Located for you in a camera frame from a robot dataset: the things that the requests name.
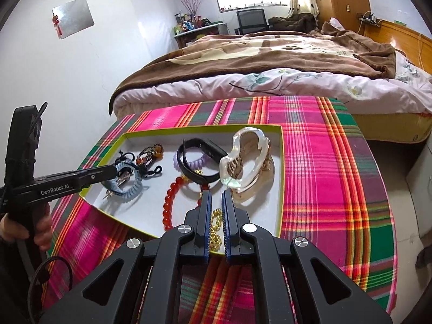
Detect wooden wardrobe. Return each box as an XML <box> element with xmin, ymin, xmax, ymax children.
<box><xmin>309</xmin><ymin>0</ymin><xmax>370</xmax><ymax>32</ymax></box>

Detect person's left hand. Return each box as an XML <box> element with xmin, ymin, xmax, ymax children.
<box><xmin>0</xmin><ymin>205</ymin><xmax>53</xmax><ymax>252</ymax></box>

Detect dried branches in vase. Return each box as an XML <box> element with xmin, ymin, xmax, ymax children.
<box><xmin>179</xmin><ymin>0</ymin><xmax>210</xmax><ymax>17</ymax></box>

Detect power strip with chargers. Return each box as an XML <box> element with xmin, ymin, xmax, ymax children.
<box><xmin>357</xmin><ymin>11</ymin><xmax>383</xmax><ymax>25</ymax></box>

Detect silver wall sheet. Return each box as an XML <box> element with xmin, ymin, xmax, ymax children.
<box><xmin>52</xmin><ymin>0</ymin><xmax>94</xmax><ymax>39</ymax></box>

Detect pink rhinestone hair clip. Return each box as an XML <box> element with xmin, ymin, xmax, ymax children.
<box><xmin>103</xmin><ymin>170</ymin><xmax>134</xmax><ymax>203</ymax></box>

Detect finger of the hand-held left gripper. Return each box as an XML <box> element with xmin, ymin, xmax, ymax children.
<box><xmin>80</xmin><ymin>165</ymin><xmax>119</xmax><ymax>190</ymax></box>

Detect floral quilt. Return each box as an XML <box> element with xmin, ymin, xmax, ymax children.
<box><xmin>113</xmin><ymin>52</ymin><xmax>432</xmax><ymax>115</ymax></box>

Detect dark clothes pile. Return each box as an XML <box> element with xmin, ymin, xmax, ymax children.
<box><xmin>268</xmin><ymin>13</ymin><xmax>318</xmax><ymax>31</ymax></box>

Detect black cable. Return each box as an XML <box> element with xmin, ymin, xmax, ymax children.
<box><xmin>27</xmin><ymin>256</ymin><xmax>73</xmax><ymax>324</ymax></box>

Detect purple spiral hair tie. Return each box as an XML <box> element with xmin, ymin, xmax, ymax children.
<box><xmin>173</xmin><ymin>152</ymin><xmax>206</xmax><ymax>173</ymax></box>

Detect wooden headboard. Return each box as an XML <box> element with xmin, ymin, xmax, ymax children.
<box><xmin>364</xmin><ymin>18</ymin><xmax>432</xmax><ymax>71</ymax></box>

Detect desk with bottles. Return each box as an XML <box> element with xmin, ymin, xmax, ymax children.
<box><xmin>174</xmin><ymin>13</ymin><xmax>228</xmax><ymax>49</ymax></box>

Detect red bead bracelet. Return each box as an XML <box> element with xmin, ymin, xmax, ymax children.
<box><xmin>162</xmin><ymin>172</ymin><xmax>227</xmax><ymax>254</ymax></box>

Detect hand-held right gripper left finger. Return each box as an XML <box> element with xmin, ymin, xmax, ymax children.
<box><xmin>40</xmin><ymin>191</ymin><xmax>213</xmax><ymax>324</ymax></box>

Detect pink and green plaid tablecloth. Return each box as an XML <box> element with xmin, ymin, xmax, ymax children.
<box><xmin>42</xmin><ymin>95</ymin><xmax>397</xmax><ymax>324</ymax></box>

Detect black office chair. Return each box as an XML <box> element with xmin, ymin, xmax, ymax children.
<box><xmin>235</xmin><ymin>8</ymin><xmax>271</xmax><ymax>36</ymax></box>

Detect clear and gold hair claw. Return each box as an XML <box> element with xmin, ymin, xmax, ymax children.
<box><xmin>219</xmin><ymin>126</ymin><xmax>275</xmax><ymax>203</ymax></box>

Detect yellow-green cardboard tray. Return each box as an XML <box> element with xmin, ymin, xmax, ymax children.
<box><xmin>79</xmin><ymin>124</ymin><xmax>284</xmax><ymax>238</ymax></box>

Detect blue spiral hair tie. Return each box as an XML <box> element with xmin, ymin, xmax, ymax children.
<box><xmin>101</xmin><ymin>160</ymin><xmax>150</xmax><ymax>206</ymax></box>

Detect dark beaded hair tie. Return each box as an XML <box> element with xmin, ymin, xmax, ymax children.
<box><xmin>135</xmin><ymin>143</ymin><xmax>164</xmax><ymax>180</ymax></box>

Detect black wristband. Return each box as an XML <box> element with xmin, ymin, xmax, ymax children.
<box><xmin>177</xmin><ymin>138</ymin><xmax>229</xmax><ymax>184</ymax></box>

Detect yellow bed base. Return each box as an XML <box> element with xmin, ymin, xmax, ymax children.
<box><xmin>351</xmin><ymin>111</ymin><xmax>432</xmax><ymax>144</ymax></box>

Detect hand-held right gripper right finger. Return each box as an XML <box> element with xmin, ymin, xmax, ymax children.
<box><xmin>221</xmin><ymin>190</ymin><xmax>394</xmax><ymax>324</ymax></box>

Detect brown blanket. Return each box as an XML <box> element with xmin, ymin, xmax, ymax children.
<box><xmin>109</xmin><ymin>21</ymin><xmax>397</xmax><ymax>115</ymax></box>

